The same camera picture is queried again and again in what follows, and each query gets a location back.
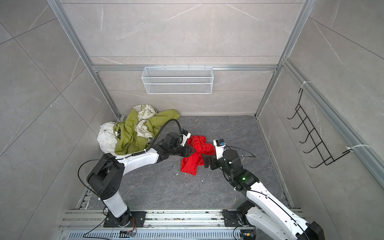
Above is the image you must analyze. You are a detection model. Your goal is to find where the black corrugated cable conduit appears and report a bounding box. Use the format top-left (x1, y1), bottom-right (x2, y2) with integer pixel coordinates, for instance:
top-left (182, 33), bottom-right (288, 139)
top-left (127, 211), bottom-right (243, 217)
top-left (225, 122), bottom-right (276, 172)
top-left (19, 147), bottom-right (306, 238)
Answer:
top-left (145, 118), bottom-right (183, 152)

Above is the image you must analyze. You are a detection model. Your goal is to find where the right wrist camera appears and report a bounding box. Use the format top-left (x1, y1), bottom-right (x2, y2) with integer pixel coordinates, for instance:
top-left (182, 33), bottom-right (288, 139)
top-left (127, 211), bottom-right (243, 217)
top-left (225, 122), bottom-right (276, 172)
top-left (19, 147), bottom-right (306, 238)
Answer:
top-left (213, 139), bottom-right (226, 160)

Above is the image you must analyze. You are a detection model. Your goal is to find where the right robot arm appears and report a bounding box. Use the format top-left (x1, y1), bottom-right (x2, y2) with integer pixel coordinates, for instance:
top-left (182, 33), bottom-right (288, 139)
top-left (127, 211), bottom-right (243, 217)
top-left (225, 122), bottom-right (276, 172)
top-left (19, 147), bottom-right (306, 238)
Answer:
top-left (202, 149), bottom-right (325, 240)

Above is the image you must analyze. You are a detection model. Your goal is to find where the green cloth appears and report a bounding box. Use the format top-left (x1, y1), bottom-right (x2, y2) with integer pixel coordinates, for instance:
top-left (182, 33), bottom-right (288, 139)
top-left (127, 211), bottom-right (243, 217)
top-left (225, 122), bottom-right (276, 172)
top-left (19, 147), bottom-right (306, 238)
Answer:
top-left (113, 104), bottom-right (180, 156)

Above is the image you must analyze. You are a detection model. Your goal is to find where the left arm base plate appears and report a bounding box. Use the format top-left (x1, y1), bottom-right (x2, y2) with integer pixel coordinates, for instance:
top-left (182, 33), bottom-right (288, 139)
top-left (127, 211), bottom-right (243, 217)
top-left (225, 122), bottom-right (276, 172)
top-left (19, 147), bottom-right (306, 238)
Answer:
top-left (103, 211), bottom-right (147, 228)

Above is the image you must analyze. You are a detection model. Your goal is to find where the plain white cloth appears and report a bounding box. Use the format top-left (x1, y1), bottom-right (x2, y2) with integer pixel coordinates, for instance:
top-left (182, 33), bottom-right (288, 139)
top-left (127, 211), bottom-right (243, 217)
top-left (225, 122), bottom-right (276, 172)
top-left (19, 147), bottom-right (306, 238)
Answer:
top-left (97, 122), bottom-right (117, 156)

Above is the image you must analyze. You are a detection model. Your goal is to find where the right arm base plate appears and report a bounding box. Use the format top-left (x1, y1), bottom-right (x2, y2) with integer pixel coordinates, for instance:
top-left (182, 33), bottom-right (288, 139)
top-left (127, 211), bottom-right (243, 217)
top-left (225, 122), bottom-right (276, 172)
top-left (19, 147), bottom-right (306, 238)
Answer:
top-left (222, 209), bottom-right (248, 227)

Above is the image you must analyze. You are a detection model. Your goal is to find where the red cloth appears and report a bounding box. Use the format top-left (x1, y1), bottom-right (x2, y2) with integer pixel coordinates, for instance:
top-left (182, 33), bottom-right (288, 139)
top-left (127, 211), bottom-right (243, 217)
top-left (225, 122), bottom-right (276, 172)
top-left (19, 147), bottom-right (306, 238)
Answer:
top-left (180, 136), bottom-right (216, 176)

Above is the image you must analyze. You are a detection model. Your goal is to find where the aluminium mounting rail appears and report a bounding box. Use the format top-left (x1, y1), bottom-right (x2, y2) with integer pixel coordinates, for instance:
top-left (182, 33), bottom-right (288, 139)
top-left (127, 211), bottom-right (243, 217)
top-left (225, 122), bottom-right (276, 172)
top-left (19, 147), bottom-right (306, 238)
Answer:
top-left (59, 210), bottom-right (234, 230)

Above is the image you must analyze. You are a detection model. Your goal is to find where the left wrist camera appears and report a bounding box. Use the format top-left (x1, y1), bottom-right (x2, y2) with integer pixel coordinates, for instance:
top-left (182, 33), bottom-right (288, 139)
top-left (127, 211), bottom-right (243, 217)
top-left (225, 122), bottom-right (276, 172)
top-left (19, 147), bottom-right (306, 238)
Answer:
top-left (180, 129), bottom-right (191, 147)

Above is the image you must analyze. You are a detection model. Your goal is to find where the white floral patterned cloth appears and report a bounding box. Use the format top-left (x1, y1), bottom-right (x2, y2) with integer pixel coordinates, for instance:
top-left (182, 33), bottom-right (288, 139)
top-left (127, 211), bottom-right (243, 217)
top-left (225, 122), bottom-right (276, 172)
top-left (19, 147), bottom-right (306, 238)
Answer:
top-left (133, 104), bottom-right (158, 139)

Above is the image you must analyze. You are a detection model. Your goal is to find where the black wire hook rack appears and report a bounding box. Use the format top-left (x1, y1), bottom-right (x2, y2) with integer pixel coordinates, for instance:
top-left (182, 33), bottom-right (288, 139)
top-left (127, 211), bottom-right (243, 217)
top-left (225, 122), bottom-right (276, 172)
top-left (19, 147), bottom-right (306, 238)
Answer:
top-left (287, 89), bottom-right (353, 169)

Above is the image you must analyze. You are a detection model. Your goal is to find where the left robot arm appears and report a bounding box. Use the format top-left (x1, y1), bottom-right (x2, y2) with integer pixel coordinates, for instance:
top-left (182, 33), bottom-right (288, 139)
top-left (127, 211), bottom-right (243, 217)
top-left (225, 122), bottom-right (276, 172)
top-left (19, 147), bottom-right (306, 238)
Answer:
top-left (87, 130), bottom-right (195, 220)

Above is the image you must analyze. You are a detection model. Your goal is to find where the white wire mesh basket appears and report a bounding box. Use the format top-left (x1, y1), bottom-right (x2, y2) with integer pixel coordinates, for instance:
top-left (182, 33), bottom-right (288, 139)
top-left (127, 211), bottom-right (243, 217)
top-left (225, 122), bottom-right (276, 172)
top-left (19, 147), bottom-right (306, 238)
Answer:
top-left (142, 67), bottom-right (214, 95)

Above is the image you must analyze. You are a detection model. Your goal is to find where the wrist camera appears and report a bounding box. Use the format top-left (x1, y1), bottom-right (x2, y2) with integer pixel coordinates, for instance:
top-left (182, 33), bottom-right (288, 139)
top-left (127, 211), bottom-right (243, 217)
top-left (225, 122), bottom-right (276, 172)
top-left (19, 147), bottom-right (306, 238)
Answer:
top-left (180, 129), bottom-right (191, 147)
top-left (213, 139), bottom-right (226, 160)

